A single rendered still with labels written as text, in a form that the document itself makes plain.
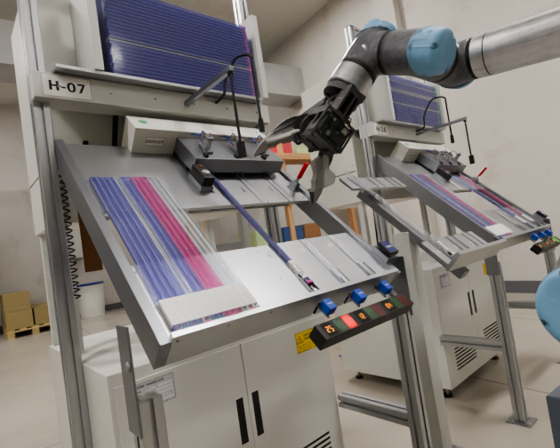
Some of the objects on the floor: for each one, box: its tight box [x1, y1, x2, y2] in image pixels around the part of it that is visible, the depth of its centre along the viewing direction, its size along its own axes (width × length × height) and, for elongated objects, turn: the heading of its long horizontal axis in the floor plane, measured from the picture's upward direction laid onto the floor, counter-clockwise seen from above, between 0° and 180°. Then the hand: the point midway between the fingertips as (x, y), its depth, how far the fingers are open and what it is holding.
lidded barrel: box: [76, 281, 105, 318], centre depth 727 cm, size 51×52×62 cm
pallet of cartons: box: [0, 291, 51, 340], centre depth 646 cm, size 82×115×68 cm
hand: (282, 181), depth 71 cm, fingers open, 14 cm apart
